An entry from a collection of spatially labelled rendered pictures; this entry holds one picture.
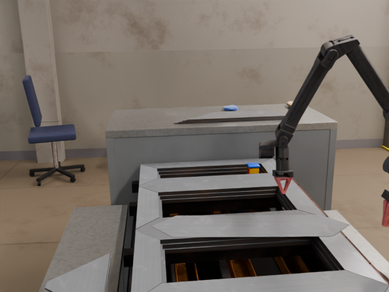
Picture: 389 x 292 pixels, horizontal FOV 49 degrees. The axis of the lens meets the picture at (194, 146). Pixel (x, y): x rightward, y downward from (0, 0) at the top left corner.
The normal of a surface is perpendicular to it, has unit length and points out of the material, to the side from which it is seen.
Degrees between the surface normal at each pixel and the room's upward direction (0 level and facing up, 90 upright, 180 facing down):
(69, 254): 0
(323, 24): 90
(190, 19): 90
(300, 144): 90
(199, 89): 90
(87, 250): 0
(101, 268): 0
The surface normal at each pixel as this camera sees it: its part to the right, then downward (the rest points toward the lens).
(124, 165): 0.10, 0.27
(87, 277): -0.02, -0.96
